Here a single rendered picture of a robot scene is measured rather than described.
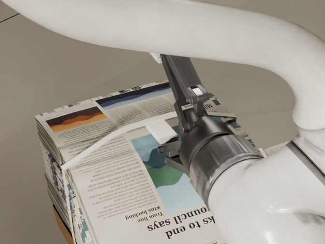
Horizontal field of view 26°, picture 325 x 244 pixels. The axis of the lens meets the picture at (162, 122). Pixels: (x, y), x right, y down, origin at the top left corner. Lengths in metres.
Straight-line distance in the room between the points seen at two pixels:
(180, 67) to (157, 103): 0.30
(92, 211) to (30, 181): 1.72
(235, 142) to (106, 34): 0.25
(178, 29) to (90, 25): 0.08
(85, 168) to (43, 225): 1.51
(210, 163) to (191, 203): 0.21
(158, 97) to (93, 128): 0.15
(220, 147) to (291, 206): 0.13
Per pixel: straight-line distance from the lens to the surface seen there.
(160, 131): 1.04
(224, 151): 0.83
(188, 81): 0.89
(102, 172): 1.05
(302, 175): 0.75
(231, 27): 0.69
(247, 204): 0.76
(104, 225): 1.00
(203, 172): 0.83
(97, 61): 3.26
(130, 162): 1.06
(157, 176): 1.04
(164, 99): 1.21
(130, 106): 1.20
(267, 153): 1.95
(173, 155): 1.02
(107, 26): 0.65
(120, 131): 1.05
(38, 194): 2.67
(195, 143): 0.86
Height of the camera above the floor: 1.93
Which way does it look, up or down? 41 degrees down
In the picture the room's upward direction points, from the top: straight up
